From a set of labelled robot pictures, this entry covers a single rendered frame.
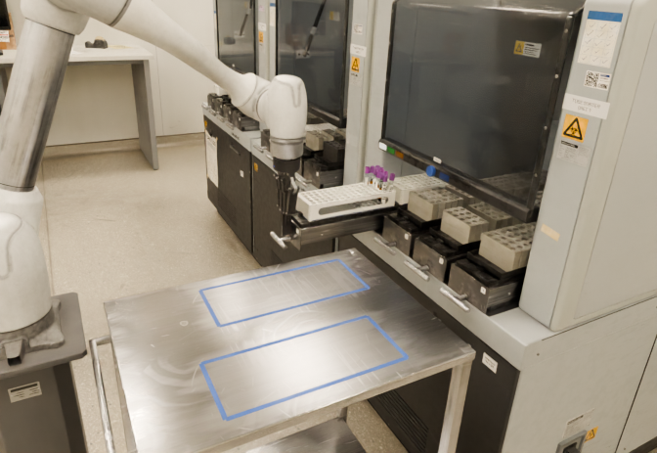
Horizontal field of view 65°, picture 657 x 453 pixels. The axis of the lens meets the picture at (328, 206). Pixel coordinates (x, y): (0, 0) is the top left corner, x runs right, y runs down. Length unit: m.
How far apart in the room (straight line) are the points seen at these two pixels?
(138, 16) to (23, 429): 0.92
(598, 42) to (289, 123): 0.71
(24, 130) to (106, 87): 3.53
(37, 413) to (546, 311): 1.15
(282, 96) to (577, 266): 0.79
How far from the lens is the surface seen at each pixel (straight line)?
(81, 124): 4.89
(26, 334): 1.28
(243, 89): 1.45
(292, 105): 1.34
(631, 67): 1.12
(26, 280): 1.23
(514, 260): 1.30
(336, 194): 1.55
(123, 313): 1.13
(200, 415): 0.89
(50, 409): 1.39
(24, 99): 1.33
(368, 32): 1.74
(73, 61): 4.09
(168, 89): 4.93
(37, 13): 1.31
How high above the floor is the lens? 1.44
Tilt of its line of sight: 23 degrees down
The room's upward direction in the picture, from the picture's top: 3 degrees clockwise
